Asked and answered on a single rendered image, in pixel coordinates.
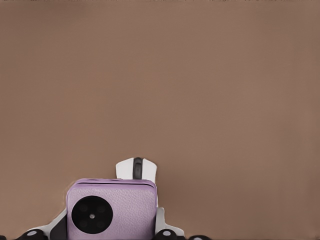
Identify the left gripper pale grey left finger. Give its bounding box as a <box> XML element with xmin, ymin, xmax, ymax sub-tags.
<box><xmin>16</xmin><ymin>207</ymin><xmax>68</xmax><ymax>240</ymax></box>

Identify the purple smartphone with round camera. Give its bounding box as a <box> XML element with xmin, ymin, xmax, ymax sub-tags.
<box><xmin>65</xmin><ymin>178</ymin><xmax>159</xmax><ymax>240</ymax></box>

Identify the left gripper pale grey right finger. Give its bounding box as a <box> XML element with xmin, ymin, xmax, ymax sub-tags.
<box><xmin>152</xmin><ymin>206</ymin><xmax>186</xmax><ymax>240</ymax></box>

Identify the white computer mouse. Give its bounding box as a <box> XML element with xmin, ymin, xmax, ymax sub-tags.
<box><xmin>115</xmin><ymin>156</ymin><xmax>158</xmax><ymax>183</ymax></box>

